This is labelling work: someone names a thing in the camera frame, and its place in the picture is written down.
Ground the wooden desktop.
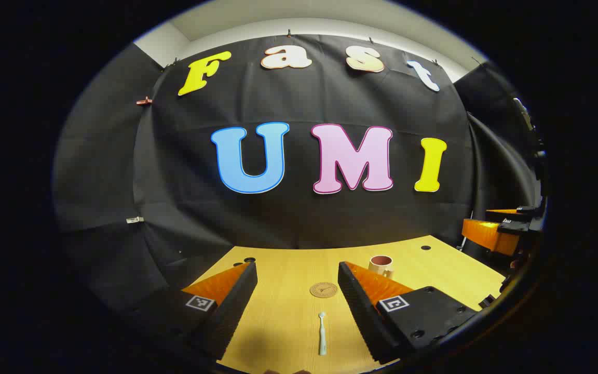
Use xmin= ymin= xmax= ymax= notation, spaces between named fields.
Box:
xmin=182 ymin=235 xmax=507 ymax=374

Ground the black backdrop cloth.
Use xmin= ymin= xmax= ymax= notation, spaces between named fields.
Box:
xmin=52 ymin=34 xmax=543 ymax=312

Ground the beige cup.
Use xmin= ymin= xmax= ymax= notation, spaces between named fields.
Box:
xmin=368 ymin=255 xmax=394 ymax=278

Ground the round cork coaster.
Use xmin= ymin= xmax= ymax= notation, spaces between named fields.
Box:
xmin=309 ymin=282 xmax=338 ymax=298

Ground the metal backdrop stand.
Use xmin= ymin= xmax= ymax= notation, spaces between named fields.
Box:
xmin=512 ymin=96 xmax=546 ymax=156

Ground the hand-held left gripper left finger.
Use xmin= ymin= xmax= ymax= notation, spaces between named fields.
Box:
xmin=117 ymin=261 xmax=258 ymax=364

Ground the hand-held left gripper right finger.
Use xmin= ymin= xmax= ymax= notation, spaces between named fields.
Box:
xmin=337 ymin=261 xmax=481 ymax=364

